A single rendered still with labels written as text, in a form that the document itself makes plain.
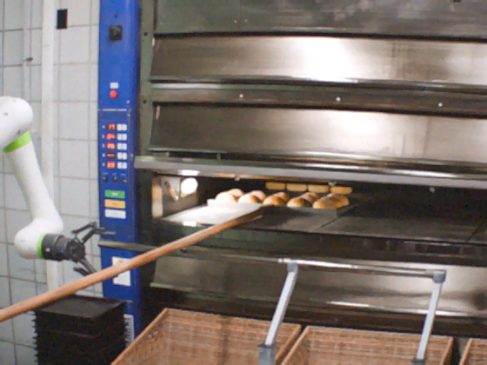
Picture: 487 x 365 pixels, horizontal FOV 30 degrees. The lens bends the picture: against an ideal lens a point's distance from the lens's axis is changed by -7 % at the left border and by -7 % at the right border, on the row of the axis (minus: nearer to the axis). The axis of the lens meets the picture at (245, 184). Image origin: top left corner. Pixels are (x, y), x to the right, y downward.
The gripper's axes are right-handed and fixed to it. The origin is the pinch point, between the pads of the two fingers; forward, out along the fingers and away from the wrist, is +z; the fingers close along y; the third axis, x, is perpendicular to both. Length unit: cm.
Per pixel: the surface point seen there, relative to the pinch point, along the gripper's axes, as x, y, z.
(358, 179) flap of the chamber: -48, -22, 64
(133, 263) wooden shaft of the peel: 8.7, -0.5, 13.0
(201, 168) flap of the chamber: -47, -22, 8
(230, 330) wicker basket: -57, 38, 14
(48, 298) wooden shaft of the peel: 55, 0, 13
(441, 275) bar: -24, 2, 99
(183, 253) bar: -24.3, 2.6, 12.7
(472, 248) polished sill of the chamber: -63, 2, 103
